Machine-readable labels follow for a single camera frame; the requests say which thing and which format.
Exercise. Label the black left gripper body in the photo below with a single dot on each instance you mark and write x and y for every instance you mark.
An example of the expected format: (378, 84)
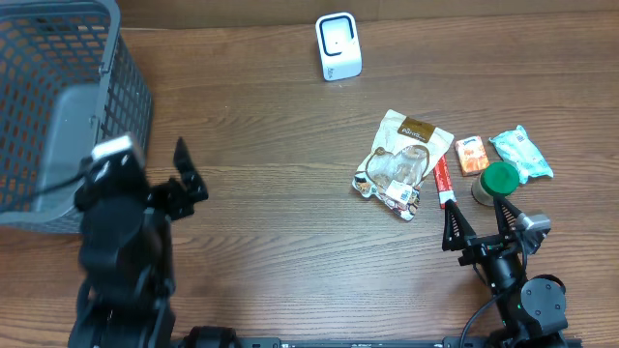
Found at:
(170, 197)

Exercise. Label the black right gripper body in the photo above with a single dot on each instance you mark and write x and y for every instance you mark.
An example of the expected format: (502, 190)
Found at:
(484, 249)

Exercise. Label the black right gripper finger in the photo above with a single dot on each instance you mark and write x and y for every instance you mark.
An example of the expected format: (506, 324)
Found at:
(457, 231)
(506, 214)

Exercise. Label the green lid jar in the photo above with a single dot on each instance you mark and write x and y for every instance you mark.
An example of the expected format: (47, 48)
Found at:
(499, 179)

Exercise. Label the red stick sachet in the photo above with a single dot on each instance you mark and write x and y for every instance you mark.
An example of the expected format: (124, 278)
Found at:
(443, 182)

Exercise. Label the teal wet wipes pack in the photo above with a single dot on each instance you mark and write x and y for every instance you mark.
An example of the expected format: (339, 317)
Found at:
(516, 148)

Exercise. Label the orange snack box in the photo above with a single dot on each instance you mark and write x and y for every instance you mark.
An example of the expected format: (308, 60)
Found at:
(471, 155)

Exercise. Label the beige snack pouch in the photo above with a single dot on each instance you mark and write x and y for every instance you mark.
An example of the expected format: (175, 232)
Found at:
(404, 151)

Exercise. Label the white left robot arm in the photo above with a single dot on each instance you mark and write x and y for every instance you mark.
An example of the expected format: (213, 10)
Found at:
(127, 253)

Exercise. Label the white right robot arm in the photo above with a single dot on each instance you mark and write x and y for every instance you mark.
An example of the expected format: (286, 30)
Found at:
(532, 309)

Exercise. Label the white barcode scanner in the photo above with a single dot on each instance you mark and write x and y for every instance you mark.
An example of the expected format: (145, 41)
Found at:
(339, 46)

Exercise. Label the grey plastic mesh basket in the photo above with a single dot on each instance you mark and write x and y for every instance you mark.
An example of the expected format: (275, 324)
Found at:
(68, 83)

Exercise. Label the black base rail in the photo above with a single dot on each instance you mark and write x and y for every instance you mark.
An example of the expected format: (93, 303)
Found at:
(274, 342)

